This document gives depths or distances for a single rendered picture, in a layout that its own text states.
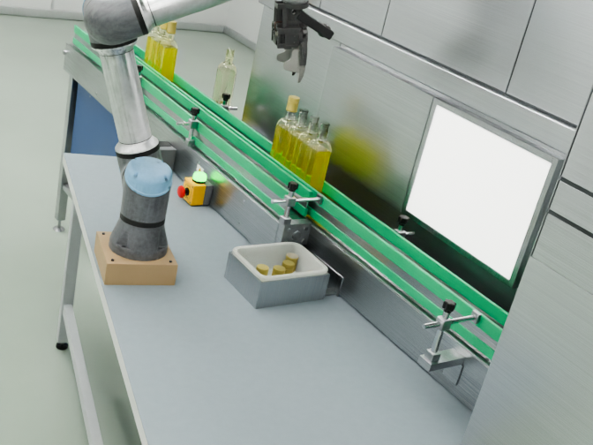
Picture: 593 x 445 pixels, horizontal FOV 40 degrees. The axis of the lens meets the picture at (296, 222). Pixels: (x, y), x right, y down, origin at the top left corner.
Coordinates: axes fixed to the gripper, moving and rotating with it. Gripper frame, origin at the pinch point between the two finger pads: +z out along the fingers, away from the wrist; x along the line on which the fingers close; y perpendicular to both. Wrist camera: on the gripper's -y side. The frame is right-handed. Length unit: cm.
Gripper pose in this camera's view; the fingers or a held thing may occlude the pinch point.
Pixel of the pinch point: (298, 74)
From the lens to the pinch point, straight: 225.5
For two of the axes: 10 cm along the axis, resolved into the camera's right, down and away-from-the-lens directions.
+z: -0.6, 8.6, 5.0
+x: 2.6, 5.0, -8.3
